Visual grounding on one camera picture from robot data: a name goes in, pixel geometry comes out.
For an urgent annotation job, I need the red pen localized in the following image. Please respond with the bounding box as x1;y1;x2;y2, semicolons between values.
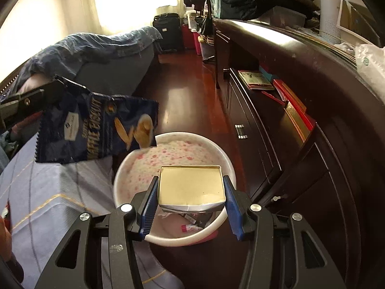
262;90;285;104

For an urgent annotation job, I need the yellow book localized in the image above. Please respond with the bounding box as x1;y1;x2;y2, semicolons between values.
284;101;310;142

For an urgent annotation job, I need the blue striped tablecloth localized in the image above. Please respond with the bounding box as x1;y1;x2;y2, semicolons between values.
0;138;184;289

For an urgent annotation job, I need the pink spotted bin liner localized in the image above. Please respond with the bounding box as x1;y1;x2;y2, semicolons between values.
120;140;225;193

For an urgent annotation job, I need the white rimmed waste bin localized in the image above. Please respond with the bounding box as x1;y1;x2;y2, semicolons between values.
113;131;237;247

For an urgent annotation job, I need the bed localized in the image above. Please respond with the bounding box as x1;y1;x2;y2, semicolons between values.
75;42;160;103

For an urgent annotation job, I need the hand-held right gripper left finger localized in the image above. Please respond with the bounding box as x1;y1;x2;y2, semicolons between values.
34;175;160;289

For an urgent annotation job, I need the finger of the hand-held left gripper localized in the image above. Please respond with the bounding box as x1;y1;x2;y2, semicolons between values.
0;77;89;127

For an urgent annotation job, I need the white tube with pink cap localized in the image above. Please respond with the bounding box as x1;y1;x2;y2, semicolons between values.
180;224;205;233

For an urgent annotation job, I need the pink storage box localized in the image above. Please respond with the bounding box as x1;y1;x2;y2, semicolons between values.
192;32;202;55

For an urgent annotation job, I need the striped handbag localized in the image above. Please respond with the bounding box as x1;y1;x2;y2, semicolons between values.
195;15;214;44

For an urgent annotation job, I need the white plastic bag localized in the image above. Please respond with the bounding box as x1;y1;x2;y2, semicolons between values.
355;44;385;88

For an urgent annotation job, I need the black suitcase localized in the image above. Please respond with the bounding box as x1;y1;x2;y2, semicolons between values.
152;13;184;53

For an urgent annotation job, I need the dark foil wrapper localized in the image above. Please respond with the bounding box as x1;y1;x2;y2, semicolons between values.
180;212;217;228

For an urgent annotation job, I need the blue snack bag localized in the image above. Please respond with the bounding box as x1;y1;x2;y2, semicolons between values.
34;89;160;164

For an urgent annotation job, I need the blue patterned duvet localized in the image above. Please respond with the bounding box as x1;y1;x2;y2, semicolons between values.
18;26;163;79

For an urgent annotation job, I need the small cardboard box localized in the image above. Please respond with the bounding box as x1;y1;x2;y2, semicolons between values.
158;164;226;214

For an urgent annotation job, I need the sheer cream curtain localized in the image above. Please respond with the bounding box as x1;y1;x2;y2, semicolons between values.
58;0;181;37

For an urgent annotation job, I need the teal book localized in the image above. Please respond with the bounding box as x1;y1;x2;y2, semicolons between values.
259;66;279;80

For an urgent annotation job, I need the dark wooden cabinet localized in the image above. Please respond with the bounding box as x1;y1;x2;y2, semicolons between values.
212;18;385;289

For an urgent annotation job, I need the white perforated basket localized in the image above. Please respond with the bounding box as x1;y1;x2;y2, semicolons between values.
319;0;342;44

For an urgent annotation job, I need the stack of papers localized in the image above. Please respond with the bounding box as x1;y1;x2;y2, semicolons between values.
286;26;358;64

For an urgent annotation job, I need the white storage unit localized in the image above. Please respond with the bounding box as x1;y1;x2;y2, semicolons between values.
338;0;381;49

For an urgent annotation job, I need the bird cover book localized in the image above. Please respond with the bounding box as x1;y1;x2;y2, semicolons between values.
237;70;275;91

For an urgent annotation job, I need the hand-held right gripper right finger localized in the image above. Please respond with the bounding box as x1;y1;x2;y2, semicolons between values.
222;175;348;289

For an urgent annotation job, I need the clear plastic storage box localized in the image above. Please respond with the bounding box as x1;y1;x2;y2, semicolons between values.
185;10;199;32

